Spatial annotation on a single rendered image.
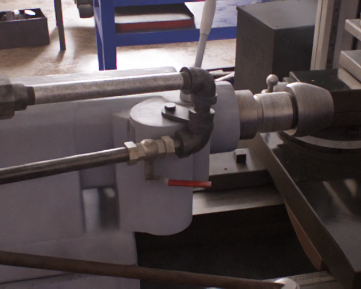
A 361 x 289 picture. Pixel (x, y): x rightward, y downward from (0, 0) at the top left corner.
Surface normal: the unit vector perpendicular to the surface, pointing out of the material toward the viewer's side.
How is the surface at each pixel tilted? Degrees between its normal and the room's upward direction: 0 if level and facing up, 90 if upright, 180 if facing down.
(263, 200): 0
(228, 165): 0
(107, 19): 90
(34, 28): 90
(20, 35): 90
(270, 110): 59
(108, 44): 90
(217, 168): 0
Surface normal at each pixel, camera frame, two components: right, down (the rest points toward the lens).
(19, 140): 0.20, 0.35
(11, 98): 0.48, -0.16
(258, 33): -0.94, 0.17
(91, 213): 0.00, -0.88
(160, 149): 0.43, 0.07
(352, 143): 0.04, -0.19
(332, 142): -0.18, -0.20
